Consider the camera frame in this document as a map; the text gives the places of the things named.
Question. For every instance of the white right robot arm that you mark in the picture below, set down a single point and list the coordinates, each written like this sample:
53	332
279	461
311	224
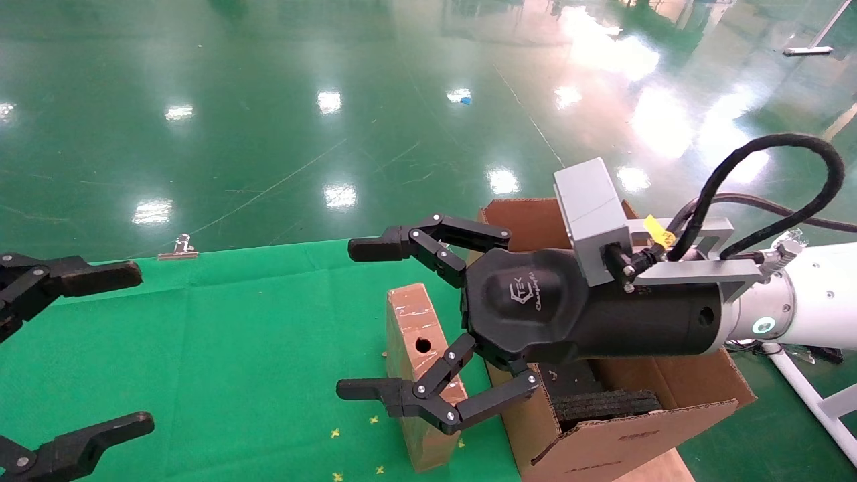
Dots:
817	294

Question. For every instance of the green table cloth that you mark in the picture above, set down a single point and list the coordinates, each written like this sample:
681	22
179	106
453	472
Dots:
234	348

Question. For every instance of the large open cardboard carton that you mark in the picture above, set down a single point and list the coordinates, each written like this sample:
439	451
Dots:
602	448

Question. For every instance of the grey metal camera bracket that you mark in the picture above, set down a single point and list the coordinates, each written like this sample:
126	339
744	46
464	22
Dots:
696	271

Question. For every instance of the black foam packing block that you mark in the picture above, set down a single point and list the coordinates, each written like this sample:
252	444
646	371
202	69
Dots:
602	408

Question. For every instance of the white table foot bar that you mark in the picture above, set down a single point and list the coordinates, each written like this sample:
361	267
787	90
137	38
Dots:
808	50

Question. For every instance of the silver binder clip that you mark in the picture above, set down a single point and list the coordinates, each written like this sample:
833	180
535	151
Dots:
179	251

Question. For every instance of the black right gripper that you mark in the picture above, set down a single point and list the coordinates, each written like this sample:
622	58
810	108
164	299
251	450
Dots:
535	314

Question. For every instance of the small brown cardboard box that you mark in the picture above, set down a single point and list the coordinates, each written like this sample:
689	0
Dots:
418	314

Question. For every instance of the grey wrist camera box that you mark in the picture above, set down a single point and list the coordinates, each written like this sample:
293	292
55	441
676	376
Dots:
589	214

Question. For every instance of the white metal table leg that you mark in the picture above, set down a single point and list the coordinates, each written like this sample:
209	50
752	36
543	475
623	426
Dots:
810	395

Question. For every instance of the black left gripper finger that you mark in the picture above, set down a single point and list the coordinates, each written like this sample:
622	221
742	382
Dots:
87	276
73	452

